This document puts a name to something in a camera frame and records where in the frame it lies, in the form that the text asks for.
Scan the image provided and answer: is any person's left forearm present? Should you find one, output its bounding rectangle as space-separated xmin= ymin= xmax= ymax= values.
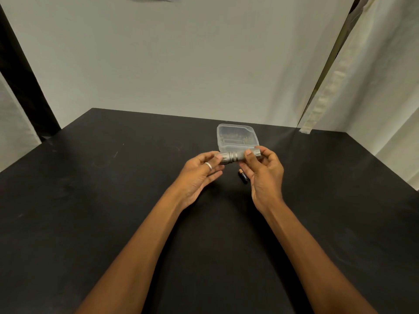
xmin=75 ymin=187 xmax=186 ymax=314

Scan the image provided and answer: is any person's right forearm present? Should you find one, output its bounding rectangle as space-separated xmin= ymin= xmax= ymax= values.
xmin=261 ymin=199 xmax=379 ymax=314

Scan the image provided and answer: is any clear plastic container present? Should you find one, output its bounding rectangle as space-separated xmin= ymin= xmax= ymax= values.
xmin=216 ymin=123 xmax=260 ymax=155

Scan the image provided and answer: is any wide black frame post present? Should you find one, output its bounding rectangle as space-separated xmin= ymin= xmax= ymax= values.
xmin=0 ymin=5 xmax=62 ymax=138

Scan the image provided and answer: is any plain white cloth panel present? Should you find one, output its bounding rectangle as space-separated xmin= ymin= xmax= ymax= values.
xmin=0 ymin=72 xmax=42 ymax=172

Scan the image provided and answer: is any white curtain with hemmed edge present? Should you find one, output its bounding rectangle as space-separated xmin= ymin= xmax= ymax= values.
xmin=298 ymin=0 xmax=419 ymax=192

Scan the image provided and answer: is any grey metal flashlight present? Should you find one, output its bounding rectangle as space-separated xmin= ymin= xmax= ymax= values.
xmin=214 ymin=148 xmax=262 ymax=165

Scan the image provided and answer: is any person's right hand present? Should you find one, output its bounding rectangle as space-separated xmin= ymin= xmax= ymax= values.
xmin=239 ymin=146 xmax=285 ymax=215

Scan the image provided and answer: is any person's left hand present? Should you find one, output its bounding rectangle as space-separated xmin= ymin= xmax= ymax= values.
xmin=170 ymin=151 xmax=226 ymax=211

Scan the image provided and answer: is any thin black frame pole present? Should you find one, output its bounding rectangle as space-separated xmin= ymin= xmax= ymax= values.
xmin=297 ymin=0 xmax=362 ymax=128

